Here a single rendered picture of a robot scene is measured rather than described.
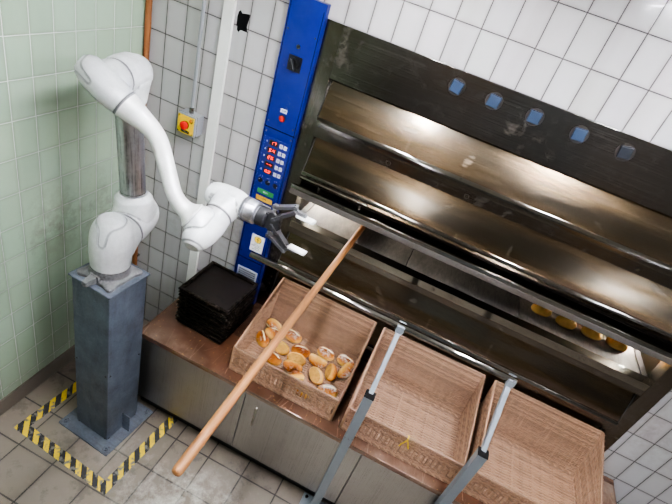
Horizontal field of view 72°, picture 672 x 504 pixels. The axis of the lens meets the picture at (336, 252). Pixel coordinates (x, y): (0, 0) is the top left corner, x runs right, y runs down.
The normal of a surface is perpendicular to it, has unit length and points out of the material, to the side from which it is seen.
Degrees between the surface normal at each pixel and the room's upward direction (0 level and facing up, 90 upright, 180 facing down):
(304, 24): 90
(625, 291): 70
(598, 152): 90
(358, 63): 90
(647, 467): 90
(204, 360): 0
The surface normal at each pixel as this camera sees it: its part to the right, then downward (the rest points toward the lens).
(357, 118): -0.23, 0.15
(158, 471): 0.28, -0.79
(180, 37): -0.35, 0.44
